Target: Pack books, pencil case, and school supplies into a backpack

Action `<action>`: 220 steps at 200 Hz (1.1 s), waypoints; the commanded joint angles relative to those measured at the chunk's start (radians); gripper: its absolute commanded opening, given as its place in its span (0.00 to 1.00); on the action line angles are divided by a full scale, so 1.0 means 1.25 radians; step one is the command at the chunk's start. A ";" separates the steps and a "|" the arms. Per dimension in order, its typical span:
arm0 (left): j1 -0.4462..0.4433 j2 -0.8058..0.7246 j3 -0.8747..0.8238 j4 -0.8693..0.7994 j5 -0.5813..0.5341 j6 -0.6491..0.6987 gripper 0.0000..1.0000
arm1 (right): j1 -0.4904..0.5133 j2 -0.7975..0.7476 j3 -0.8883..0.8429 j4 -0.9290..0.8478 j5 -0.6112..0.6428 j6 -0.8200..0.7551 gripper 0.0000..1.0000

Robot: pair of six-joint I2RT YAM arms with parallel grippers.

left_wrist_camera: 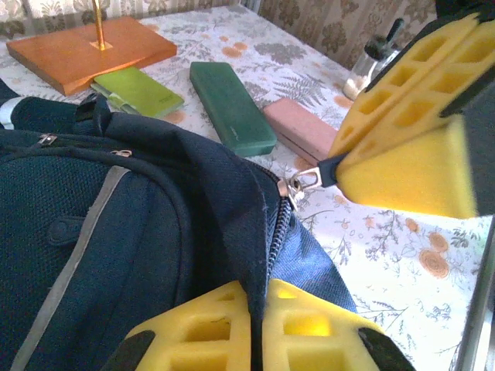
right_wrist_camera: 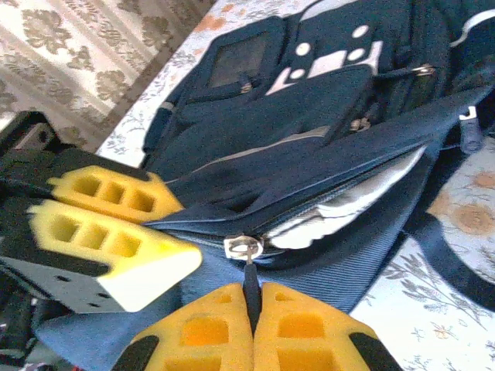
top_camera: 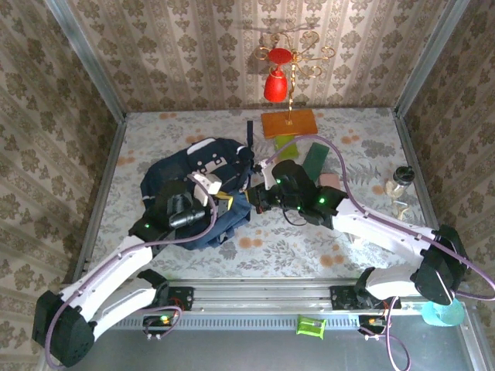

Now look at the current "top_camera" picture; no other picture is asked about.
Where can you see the navy blue backpack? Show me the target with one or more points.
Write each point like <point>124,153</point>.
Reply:
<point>170,170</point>

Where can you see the lime green pencil case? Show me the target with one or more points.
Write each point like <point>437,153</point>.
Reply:
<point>288,150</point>

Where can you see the dark green pencil case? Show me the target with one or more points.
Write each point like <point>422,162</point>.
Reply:
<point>316,158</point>

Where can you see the pink pencil case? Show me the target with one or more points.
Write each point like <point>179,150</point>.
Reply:
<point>328,181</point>

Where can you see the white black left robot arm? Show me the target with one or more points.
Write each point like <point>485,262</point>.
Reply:
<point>116,270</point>

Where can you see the red wine glass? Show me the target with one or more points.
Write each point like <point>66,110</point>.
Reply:
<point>275,87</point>

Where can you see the glass jar black lid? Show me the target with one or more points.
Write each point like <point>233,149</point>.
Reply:
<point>400,181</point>

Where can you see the teal translucent plastic cup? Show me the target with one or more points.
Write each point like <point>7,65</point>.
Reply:
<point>444,317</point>

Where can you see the aluminium side rail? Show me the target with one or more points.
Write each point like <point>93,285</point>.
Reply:
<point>102,193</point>
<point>409,150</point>

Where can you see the aluminium mounting rail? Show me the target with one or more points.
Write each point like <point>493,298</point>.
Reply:
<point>263,295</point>

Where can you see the green packet on rail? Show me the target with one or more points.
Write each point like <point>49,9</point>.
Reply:
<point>311,326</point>

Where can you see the aluminium frame post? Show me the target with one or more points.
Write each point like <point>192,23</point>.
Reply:
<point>430,58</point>
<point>87,58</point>

